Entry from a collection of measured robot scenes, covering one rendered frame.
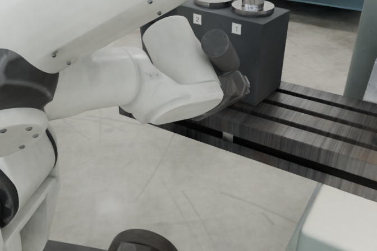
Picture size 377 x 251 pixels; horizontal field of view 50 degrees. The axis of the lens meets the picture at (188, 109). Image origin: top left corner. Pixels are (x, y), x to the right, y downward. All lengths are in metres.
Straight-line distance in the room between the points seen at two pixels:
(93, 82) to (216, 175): 1.82
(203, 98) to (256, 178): 1.74
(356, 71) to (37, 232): 0.92
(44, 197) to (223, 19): 0.49
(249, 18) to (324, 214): 0.40
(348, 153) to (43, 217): 0.56
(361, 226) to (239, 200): 1.32
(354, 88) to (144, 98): 0.90
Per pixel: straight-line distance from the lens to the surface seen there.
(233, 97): 0.67
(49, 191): 0.75
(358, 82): 1.25
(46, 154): 0.67
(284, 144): 0.81
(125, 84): 0.42
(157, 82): 0.44
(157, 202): 2.03
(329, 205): 0.80
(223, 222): 1.95
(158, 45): 0.51
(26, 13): 0.26
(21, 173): 0.62
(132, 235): 1.09
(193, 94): 0.46
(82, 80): 0.39
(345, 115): 0.91
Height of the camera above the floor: 1.41
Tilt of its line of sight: 31 degrees down
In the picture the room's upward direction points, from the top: straight up
